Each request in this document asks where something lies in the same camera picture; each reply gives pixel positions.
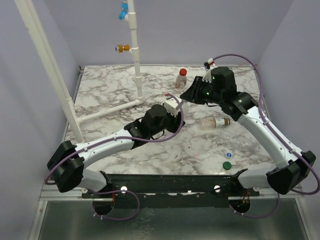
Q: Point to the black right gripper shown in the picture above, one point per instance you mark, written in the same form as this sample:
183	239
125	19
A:
191	90

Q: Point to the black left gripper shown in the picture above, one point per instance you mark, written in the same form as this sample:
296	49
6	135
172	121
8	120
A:
175	122

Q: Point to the clear bottle red label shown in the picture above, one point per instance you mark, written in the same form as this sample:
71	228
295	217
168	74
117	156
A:
181	81

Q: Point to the red bottle cap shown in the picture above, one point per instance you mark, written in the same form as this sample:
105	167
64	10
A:
182	72

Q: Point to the clear bottle green white label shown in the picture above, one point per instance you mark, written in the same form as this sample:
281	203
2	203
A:
214	123

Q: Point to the green bottle cap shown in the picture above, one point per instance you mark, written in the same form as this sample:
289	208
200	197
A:
227	165

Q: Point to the clear plastic bottle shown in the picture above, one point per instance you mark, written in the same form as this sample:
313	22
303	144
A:
185	108

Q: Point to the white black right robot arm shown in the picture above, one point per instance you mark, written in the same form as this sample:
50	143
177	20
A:
219	87

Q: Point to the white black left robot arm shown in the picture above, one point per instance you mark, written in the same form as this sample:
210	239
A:
68	167

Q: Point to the orange pipe nozzle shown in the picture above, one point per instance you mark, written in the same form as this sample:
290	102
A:
122	48

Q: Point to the blue pipe valve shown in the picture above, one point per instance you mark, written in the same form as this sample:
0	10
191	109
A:
124	10

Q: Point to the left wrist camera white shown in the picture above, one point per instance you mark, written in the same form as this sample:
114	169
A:
171	105

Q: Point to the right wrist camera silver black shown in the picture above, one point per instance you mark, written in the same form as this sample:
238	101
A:
208	65

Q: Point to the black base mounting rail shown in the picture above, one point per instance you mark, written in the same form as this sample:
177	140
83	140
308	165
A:
171	191

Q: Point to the aluminium extrusion rail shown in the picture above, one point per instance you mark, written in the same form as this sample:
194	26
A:
49	194

